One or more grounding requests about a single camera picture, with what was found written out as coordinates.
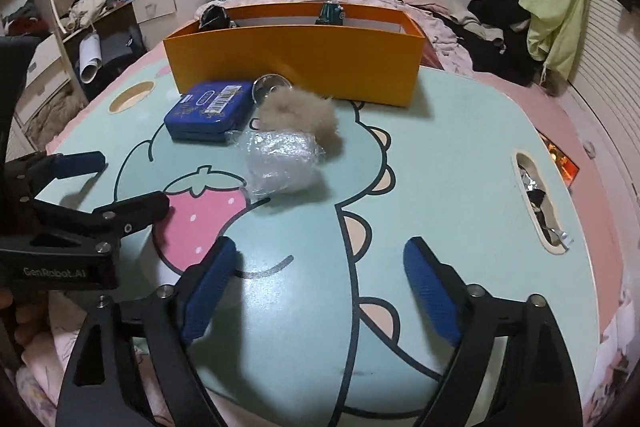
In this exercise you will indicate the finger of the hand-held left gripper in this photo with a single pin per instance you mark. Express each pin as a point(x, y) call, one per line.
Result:
point(135, 209)
point(80, 162)

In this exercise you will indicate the person's left hand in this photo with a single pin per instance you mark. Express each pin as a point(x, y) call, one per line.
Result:
point(30, 317)

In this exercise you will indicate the clear plastic bag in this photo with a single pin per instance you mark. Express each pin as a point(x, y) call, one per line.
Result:
point(280, 162)

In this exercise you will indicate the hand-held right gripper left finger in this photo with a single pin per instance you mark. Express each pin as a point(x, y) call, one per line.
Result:
point(210, 287)

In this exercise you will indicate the black clothes pile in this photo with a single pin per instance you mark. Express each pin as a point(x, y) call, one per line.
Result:
point(505, 57)

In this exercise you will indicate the beige fluffy rug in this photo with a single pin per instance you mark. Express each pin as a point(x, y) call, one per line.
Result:
point(50, 114)

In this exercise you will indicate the beige bag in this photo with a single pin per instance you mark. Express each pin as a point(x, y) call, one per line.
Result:
point(87, 7)

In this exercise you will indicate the white paper roll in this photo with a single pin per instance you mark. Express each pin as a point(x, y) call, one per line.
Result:
point(90, 57)

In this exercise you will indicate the beige garment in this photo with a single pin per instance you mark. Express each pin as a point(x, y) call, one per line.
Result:
point(477, 29)

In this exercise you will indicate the white louvred wardrobe door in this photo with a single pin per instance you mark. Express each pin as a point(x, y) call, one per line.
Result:
point(605, 82)

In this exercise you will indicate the green toy car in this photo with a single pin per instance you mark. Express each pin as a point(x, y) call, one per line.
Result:
point(331, 14)

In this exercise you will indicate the orange cardboard box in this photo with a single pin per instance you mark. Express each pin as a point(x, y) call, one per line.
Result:
point(300, 62)

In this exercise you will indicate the beige fluffy pom-pom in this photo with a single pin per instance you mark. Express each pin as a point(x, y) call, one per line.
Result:
point(300, 114)

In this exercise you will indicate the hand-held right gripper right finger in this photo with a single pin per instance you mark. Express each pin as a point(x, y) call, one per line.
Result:
point(430, 292)

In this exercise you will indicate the orange glowing object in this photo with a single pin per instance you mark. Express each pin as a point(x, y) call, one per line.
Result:
point(562, 162)

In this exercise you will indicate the pink bed sheet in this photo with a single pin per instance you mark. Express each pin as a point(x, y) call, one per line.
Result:
point(595, 207)

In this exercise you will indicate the blue tin case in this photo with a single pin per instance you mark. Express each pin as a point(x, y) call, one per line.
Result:
point(210, 114)

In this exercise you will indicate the white drawer cabinet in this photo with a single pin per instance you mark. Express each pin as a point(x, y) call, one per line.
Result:
point(155, 9)

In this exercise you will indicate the black pouch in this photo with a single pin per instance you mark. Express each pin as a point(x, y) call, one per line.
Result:
point(216, 18)

